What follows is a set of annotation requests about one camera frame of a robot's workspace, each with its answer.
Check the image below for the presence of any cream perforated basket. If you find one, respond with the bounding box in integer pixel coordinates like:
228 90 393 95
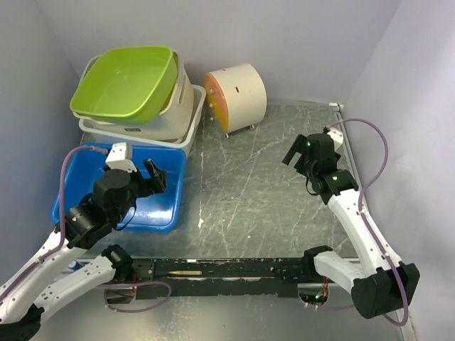
73 53 193 141

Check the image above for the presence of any green plastic basin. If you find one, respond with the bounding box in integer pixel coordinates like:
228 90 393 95
70 45 178 124

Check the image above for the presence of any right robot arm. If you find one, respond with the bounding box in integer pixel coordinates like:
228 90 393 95
282 131 420 319

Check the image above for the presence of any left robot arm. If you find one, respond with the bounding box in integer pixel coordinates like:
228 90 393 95
1 159 167 340

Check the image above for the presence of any cream cylinder orange-faced drawer unit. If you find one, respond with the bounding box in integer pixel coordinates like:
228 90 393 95
203 63 267 137

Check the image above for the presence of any white plastic tray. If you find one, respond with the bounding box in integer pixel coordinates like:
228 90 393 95
79 85 206 156

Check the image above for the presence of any small blue capacitor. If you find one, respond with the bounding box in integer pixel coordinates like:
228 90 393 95
68 261 82 271

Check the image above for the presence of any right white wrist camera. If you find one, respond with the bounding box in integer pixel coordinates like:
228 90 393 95
327 127 344 151

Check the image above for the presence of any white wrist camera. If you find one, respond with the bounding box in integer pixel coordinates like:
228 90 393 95
105 142 137 173
327 127 344 151

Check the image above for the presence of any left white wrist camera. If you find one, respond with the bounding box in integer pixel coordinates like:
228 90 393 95
105 142 137 173

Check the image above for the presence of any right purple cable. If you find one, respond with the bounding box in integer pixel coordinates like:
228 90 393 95
314 118 410 328

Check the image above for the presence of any purple cable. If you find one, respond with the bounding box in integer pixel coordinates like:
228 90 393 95
314 118 410 328
0 146 110 303

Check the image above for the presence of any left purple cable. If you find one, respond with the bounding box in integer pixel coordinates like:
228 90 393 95
0 146 110 303

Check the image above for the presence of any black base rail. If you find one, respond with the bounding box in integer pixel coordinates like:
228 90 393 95
102 256 342 301

